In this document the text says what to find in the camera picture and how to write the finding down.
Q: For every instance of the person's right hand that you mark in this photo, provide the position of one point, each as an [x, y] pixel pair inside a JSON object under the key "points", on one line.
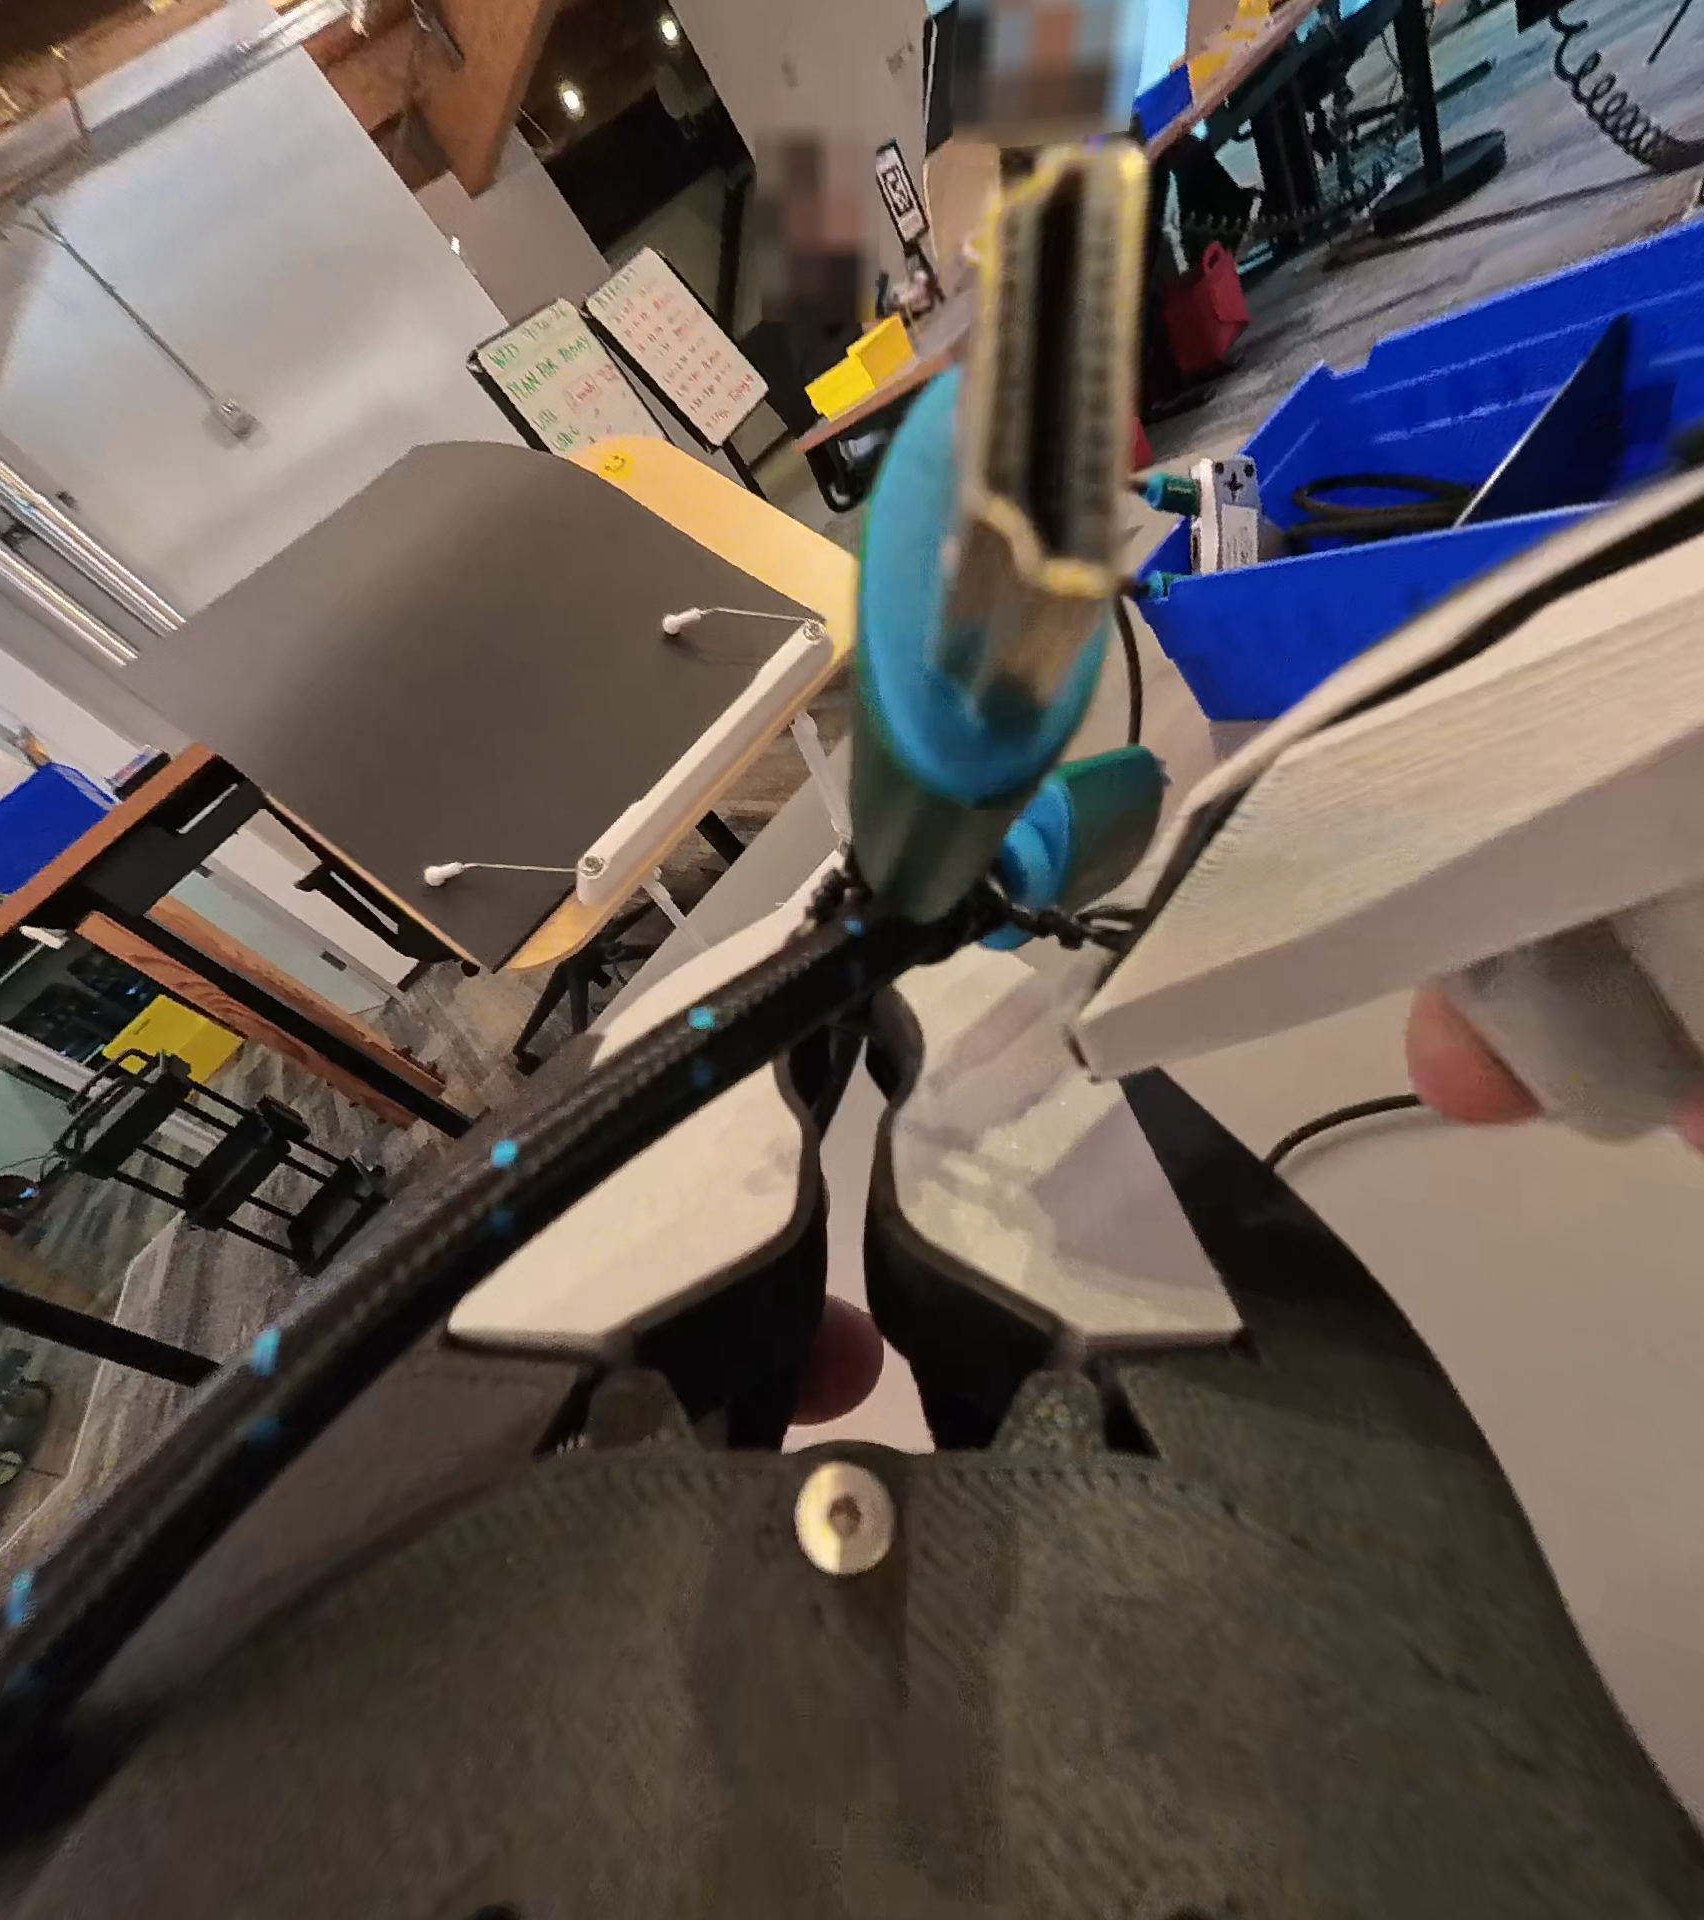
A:
{"points": [[1461, 1065]]}

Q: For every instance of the whiteboard with green writing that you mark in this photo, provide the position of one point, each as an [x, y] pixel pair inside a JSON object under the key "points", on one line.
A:
{"points": [[553, 375]]}

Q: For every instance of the whiteboard with red writing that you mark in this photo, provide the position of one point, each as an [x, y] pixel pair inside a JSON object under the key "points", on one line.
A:
{"points": [[681, 345]]}

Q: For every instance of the desk with black legs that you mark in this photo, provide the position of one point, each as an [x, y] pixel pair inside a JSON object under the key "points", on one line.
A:
{"points": [[1393, 90]]}

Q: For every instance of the red bag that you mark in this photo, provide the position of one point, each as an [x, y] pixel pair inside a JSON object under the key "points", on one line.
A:
{"points": [[1209, 315]]}

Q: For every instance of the wooden table with black legs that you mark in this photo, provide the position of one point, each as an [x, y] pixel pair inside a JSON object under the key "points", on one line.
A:
{"points": [[87, 863]]}

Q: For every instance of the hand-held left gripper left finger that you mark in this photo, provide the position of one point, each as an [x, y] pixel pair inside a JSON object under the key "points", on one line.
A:
{"points": [[703, 1201]]}

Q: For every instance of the white hdmi port adapter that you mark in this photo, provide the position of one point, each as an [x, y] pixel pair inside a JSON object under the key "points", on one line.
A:
{"points": [[1227, 518]]}

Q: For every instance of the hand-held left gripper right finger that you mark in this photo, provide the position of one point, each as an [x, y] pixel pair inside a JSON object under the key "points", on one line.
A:
{"points": [[1077, 1214]]}

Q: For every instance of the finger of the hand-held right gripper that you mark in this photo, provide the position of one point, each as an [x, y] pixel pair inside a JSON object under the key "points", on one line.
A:
{"points": [[1467, 780]]}

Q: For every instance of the metal wall conduit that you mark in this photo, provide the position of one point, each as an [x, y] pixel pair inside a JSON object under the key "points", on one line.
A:
{"points": [[146, 323]]}

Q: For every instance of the black and white tag sign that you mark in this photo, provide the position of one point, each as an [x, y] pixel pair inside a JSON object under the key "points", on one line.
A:
{"points": [[900, 189]]}

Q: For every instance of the small yellow crate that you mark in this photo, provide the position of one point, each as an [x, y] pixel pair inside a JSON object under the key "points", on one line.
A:
{"points": [[170, 1034]]}

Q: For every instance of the black utility cart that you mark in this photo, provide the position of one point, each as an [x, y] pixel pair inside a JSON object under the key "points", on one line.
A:
{"points": [[230, 1162]]}

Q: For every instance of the blue plastic bin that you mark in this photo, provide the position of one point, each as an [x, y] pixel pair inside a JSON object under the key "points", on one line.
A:
{"points": [[1467, 404]]}

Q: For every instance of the dark flat tablet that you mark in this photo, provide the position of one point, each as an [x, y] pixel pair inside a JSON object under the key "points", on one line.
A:
{"points": [[1557, 435]]}

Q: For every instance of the yellow plastic bin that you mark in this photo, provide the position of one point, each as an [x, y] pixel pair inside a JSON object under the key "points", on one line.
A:
{"points": [[861, 375]]}

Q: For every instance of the black board with wooden edge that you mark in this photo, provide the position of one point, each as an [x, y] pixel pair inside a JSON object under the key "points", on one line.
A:
{"points": [[493, 674]]}

